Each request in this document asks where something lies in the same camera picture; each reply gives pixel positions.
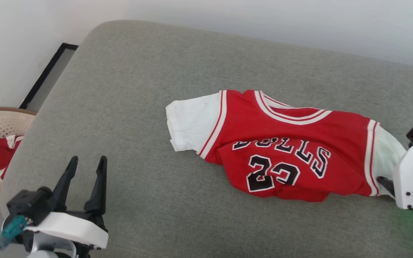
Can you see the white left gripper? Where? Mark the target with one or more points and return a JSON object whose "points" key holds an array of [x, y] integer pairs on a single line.
{"points": [[70, 227]]}

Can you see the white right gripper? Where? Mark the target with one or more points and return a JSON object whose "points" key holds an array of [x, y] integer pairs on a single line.
{"points": [[409, 175]]}

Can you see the red Bulls basketball jersey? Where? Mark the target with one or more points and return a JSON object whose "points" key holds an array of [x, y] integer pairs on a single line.
{"points": [[285, 143]]}

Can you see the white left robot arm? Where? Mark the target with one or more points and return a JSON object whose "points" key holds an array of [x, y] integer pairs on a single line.
{"points": [[48, 251]]}

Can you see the grey fabric sofa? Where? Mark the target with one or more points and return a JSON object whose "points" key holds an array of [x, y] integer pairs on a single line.
{"points": [[156, 200]]}

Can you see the red and white garment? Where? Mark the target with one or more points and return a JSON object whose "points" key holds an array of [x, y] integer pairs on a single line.
{"points": [[4, 154]]}

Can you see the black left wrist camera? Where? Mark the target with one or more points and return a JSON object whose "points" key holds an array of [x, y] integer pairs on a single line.
{"points": [[31, 204]]}

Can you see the teal left camera connector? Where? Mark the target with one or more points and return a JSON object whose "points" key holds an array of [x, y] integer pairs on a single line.
{"points": [[13, 229]]}

